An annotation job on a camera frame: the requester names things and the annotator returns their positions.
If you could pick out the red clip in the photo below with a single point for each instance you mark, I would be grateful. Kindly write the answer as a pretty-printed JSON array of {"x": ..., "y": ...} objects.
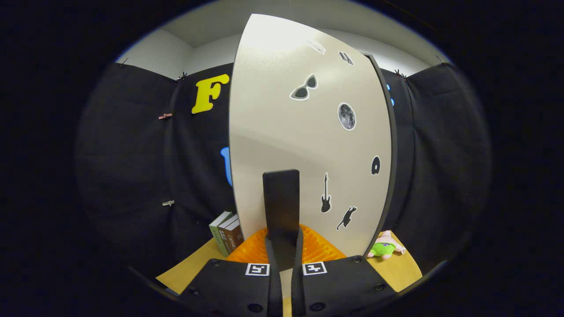
[{"x": 165, "y": 116}]

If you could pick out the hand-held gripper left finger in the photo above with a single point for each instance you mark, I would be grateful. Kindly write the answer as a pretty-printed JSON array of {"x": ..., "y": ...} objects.
[{"x": 233, "y": 290}]

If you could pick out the black backdrop cloth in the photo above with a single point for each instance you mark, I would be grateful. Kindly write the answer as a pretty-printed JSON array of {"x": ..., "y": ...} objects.
[{"x": 132, "y": 154}]

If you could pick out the green book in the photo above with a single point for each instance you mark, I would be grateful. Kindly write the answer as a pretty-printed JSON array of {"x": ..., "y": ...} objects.
[{"x": 218, "y": 233}]

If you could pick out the green and pink plush toy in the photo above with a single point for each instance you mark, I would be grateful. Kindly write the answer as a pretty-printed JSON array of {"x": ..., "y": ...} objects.
[{"x": 382, "y": 248}]

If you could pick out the silver clip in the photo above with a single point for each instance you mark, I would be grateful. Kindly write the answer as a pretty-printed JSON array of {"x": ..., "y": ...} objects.
[{"x": 168, "y": 203}]

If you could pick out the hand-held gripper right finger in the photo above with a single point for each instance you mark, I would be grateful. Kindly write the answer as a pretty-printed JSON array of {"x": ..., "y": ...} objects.
[{"x": 339, "y": 290}]

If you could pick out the beige cabinet door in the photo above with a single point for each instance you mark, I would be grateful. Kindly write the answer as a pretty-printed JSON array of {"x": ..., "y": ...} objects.
[{"x": 273, "y": 110}]

